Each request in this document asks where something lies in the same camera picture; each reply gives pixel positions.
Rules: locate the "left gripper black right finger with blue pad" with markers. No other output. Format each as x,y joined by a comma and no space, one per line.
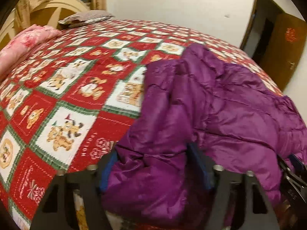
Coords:
238,200

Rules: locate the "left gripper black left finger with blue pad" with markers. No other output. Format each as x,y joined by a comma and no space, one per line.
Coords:
68,192

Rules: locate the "purple down jacket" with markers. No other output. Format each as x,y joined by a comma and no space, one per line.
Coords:
222,107

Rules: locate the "red patchwork bedspread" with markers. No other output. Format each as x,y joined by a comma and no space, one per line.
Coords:
76,95

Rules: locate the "brown wooden door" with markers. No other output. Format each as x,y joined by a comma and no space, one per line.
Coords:
284,49

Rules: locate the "pink folded blanket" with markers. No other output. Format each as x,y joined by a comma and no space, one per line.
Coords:
17,49

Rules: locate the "grey striped pillow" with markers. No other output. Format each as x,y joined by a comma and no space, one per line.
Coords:
86,18

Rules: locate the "cream wooden headboard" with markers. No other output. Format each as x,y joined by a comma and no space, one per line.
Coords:
48,13

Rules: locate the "dark wooden door frame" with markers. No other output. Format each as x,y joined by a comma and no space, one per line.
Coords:
260,28

